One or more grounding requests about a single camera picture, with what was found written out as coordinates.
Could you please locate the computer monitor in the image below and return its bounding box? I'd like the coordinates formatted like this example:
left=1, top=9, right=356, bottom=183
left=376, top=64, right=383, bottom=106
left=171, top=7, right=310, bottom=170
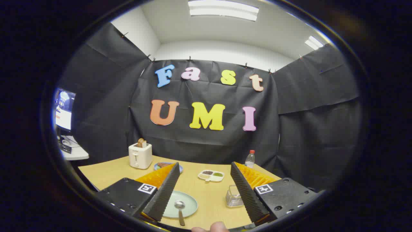
left=53, top=88, right=77, bottom=132

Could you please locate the metal spoon wooden handle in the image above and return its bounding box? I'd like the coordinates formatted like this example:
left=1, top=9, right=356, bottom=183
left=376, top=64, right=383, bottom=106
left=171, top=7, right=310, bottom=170
left=174, top=200, right=186, bottom=226

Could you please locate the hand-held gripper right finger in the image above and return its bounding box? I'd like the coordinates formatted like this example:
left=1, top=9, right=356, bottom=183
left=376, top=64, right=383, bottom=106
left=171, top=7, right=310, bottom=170
left=230, top=161, right=320, bottom=224

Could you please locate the white toaster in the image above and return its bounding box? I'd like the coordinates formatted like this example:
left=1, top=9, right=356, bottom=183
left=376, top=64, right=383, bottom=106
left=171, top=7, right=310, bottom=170
left=128, top=143, right=153, bottom=170

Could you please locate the metal wire basket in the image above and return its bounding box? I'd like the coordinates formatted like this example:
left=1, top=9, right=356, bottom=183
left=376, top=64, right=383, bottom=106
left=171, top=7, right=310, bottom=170
left=226, top=185, right=245, bottom=208

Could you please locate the white side table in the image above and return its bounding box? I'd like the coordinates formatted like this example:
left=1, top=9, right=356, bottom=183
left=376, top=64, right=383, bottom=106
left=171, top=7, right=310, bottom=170
left=60, top=135, right=89, bottom=161

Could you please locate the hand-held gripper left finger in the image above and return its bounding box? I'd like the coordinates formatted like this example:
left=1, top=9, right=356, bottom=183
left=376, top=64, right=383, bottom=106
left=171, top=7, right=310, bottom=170
left=96, top=162, right=181, bottom=222

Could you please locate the clear water bottle red cap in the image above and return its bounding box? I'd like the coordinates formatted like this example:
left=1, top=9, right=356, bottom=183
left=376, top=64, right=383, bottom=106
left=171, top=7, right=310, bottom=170
left=245, top=150, right=256, bottom=169

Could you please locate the long ceiling light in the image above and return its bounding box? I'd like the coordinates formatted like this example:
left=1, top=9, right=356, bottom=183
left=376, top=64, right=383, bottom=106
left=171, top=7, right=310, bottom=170
left=188, top=0, right=259, bottom=22

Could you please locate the pale green plate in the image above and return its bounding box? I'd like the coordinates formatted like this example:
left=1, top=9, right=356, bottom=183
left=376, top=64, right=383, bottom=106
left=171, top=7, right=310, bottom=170
left=163, top=190, right=198, bottom=218

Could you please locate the white divided dish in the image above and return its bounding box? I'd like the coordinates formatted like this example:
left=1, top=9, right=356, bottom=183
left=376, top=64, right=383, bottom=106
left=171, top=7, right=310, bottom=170
left=198, top=169, right=225, bottom=182

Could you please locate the small ceiling light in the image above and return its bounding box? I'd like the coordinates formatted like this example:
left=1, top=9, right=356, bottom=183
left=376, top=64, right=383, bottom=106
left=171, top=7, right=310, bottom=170
left=304, top=35, right=324, bottom=51

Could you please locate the blue plate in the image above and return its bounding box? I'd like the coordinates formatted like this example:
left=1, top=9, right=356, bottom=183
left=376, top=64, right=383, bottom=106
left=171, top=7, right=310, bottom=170
left=154, top=162, right=183, bottom=173

